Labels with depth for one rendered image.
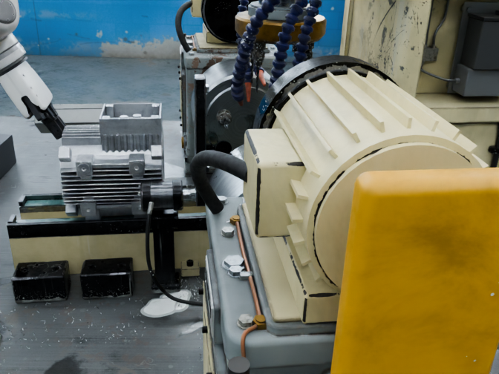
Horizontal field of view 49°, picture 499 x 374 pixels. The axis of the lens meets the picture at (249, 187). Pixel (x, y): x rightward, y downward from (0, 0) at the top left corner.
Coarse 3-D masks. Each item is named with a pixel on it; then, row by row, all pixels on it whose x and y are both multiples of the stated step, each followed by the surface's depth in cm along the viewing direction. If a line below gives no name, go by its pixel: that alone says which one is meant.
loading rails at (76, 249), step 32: (32, 224) 112; (64, 224) 113; (96, 224) 114; (128, 224) 115; (192, 224) 117; (32, 256) 115; (64, 256) 117; (96, 256) 118; (128, 256) 119; (192, 256) 121
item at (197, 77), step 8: (200, 80) 96; (200, 88) 97; (208, 88) 98; (200, 96) 97; (200, 104) 98; (200, 112) 99; (200, 120) 99; (200, 128) 100; (200, 136) 101; (200, 144) 101; (208, 168) 104; (192, 192) 106; (200, 200) 106
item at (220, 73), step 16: (224, 64) 145; (208, 80) 140; (224, 80) 134; (192, 96) 148; (208, 96) 135; (224, 96) 135; (256, 96) 136; (192, 112) 142; (208, 112) 136; (224, 112) 135; (240, 112) 137; (208, 128) 138; (224, 128) 139; (240, 128) 139; (208, 144) 140; (224, 144) 140; (240, 144) 141
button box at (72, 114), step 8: (56, 104) 133; (64, 104) 133; (72, 104) 134; (80, 104) 134; (88, 104) 134; (96, 104) 134; (64, 112) 133; (72, 112) 133; (80, 112) 133; (88, 112) 134; (96, 112) 134; (64, 120) 132; (72, 120) 132; (80, 120) 133; (88, 120) 133; (96, 120) 133; (40, 128) 134
